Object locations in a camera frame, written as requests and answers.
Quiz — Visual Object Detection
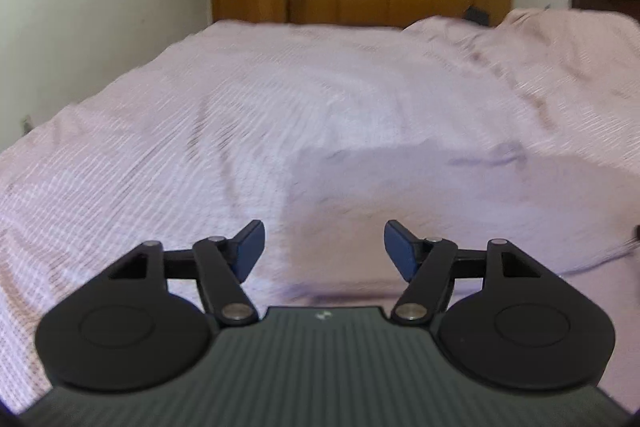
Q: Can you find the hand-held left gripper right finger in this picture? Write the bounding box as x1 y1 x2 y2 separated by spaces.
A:
384 220 557 327

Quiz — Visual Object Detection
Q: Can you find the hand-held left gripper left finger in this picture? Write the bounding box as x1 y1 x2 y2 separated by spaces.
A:
95 220 266 327

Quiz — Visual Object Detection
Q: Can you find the pink checked bed sheet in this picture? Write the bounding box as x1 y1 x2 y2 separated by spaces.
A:
0 8 640 414

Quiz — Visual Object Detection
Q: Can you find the dark object beside bed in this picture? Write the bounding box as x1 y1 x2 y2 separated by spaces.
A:
462 6 492 27

